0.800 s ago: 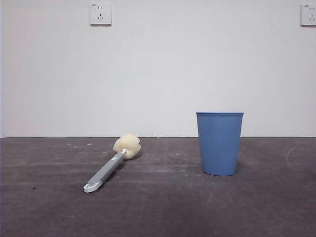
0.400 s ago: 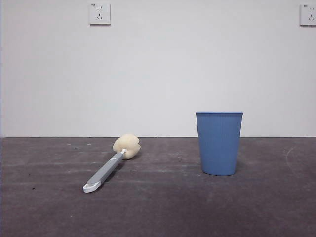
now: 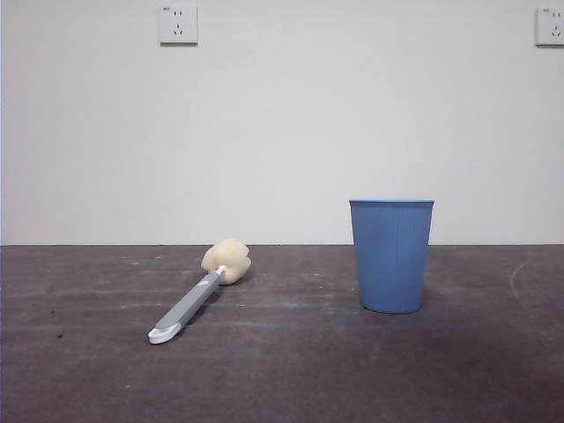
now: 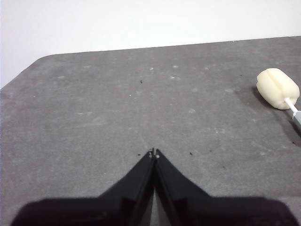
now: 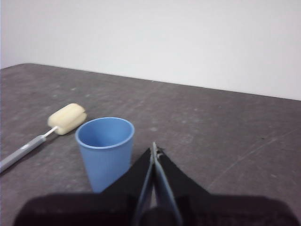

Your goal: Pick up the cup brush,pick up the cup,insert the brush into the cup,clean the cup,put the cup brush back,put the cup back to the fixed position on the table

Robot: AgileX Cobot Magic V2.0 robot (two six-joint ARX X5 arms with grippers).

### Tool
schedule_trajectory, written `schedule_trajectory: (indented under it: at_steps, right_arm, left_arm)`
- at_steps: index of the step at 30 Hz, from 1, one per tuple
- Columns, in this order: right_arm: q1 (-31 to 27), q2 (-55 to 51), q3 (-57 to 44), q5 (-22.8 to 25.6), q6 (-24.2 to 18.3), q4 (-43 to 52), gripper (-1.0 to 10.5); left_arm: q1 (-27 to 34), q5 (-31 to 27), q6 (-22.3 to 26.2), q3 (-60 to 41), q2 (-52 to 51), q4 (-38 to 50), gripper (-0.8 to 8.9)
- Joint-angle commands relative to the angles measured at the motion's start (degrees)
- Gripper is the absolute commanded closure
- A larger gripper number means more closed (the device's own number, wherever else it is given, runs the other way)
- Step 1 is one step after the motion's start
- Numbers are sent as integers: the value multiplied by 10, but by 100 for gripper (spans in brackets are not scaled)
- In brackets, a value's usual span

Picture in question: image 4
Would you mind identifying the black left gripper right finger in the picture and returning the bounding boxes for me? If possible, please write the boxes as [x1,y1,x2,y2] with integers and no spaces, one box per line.
[154,148,299,226]

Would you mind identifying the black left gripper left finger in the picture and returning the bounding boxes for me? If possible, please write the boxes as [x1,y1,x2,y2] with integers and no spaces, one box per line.
[10,149,156,226]

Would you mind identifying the grey handled sponge cup brush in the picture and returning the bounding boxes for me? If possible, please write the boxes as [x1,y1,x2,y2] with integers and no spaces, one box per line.
[256,67,301,139]

